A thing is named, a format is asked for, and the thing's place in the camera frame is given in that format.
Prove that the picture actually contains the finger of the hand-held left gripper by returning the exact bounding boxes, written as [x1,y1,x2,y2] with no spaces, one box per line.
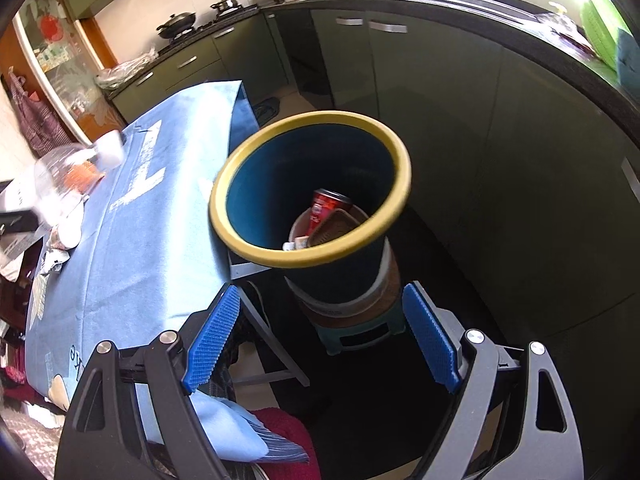
[0,210,40,235]

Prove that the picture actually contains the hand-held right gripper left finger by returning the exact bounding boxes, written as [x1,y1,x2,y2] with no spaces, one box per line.
[54,284,243,480]

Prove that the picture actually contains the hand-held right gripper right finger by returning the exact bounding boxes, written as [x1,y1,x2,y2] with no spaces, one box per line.
[401,282,587,480]

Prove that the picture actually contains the clear plastic bottle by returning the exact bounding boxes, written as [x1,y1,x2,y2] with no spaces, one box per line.
[32,129,127,222]

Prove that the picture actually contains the red paper noodle bowl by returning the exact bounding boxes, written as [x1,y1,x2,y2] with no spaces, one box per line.
[288,204,371,252]

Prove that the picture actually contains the brown snack tray wrapper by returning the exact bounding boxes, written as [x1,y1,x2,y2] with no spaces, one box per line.
[307,209,363,248]

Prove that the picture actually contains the red soda can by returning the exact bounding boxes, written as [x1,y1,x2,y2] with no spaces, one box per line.
[309,188,353,231]

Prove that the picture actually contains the blue bin with yellow rim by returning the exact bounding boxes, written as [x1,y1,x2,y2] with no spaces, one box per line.
[208,109,413,307]

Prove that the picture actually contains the plastic stool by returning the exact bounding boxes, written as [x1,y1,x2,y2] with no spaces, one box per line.
[286,247,407,357]

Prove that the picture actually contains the checkered apron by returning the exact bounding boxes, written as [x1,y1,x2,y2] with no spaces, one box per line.
[7,71,71,159]

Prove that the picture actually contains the blue printed tablecloth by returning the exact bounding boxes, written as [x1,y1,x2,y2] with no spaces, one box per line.
[24,79,268,463]

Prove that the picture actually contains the dark striped cloth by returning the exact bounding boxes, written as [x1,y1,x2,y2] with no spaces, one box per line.
[250,417,312,465]

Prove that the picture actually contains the dark red cloth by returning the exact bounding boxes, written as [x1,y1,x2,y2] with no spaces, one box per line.
[247,406,322,480]

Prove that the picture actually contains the printed glass sliding door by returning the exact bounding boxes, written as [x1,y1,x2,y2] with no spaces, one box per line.
[11,0,128,147]

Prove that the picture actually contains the crumpled clear plastic bag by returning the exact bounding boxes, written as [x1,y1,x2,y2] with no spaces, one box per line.
[95,48,159,92]

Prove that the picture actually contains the green lower kitchen cabinets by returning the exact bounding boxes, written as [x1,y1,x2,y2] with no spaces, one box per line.
[109,0,640,331]

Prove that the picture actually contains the black wok with lid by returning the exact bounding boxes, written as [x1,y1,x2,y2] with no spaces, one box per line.
[155,11,198,40]

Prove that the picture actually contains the gas stove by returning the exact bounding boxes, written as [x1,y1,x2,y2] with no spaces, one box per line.
[159,9,261,56]

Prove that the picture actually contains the green plastic basket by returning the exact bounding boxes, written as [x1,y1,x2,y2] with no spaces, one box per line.
[577,0,626,72]

